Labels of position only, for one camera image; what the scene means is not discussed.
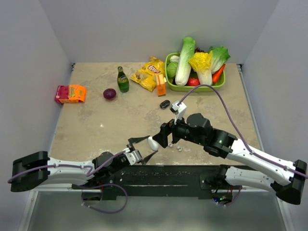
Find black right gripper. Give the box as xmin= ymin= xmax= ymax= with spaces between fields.
xmin=152 ymin=111 xmax=205 ymax=148

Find white earbud charging case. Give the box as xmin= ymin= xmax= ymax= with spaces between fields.
xmin=147 ymin=136 xmax=159 ymax=151

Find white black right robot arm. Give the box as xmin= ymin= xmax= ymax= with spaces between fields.
xmin=148 ymin=113 xmax=307 ymax=205

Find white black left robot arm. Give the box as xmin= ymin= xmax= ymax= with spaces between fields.
xmin=8 ymin=136 xmax=159 ymax=193

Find black earbud charging case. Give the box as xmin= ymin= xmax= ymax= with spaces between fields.
xmin=159 ymin=100 xmax=170 ymax=109

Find orange juice carton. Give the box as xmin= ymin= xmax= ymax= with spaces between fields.
xmin=155 ymin=74 xmax=166 ymax=97

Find red apple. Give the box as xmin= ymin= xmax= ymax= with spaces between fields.
xmin=186 ymin=77 xmax=200 ymax=87

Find long napa cabbage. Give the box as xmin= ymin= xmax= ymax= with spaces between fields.
xmin=175 ymin=37 xmax=196 ymax=86

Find yellow Lays chips bag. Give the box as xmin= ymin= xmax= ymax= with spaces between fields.
xmin=130 ymin=56 xmax=165 ymax=92

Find red onion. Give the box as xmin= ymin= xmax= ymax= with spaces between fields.
xmin=103 ymin=88 xmax=116 ymax=101

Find green plastic basket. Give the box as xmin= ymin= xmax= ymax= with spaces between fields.
xmin=165 ymin=52 xmax=226 ymax=93

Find round green cabbage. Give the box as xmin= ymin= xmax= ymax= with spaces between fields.
xmin=166 ymin=62 xmax=178 ymax=78

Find green glass bottle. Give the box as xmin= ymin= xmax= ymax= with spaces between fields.
xmin=117 ymin=66 xmax=129 ymax=93

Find orange carrot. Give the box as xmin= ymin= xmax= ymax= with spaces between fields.
xmin=212 ymin=64 xmax=226 ymax=84

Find yellow leaf cabbage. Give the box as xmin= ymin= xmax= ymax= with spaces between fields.
xmin=189 ymin=51 xmax=212 ymax=85

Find pink orange snack box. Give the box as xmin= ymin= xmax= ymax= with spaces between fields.
xmin=54 ymin=85 xmax=87 ymax=104

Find dark purple grapes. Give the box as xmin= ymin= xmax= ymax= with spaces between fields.
xmin=194 ymin=47 xmax=205 ymax=53

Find green leaf lettuce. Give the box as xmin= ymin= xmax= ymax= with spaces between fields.
xmin=209 ymin=46 xmax=231 ymax=74

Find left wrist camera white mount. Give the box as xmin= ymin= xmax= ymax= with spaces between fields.
xmin=124 ymin=148 xmax=142 ymax=166

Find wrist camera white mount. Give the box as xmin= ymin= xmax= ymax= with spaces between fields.
xmin=170 ymin=100 xmax=187 ymax=125
xmin=124 ymin=148 xmax=142 ymax=166

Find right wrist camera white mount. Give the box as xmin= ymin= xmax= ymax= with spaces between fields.
xmin=170 ymin=100 xmax=187 ymax=125

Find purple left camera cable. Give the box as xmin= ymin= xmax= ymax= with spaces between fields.
xmin=7 ymin=150 xmax=130 ymax=184

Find purple camera cable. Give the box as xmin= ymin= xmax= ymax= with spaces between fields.
xmin=177 ymin=84 xmax=308 ymax=179
xmin=7 ymin=150 xmax=130 ymax=184

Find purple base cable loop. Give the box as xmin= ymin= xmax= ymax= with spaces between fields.
xmin=77 ymin=183 xmax=129 ymax=214

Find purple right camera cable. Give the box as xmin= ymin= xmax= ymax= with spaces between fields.
xmin=177 ymin=84 xmax=308 ymax=179

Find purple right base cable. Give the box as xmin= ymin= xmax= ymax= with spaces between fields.
xmin=215 ymin=185 xmax=243 ymax=207

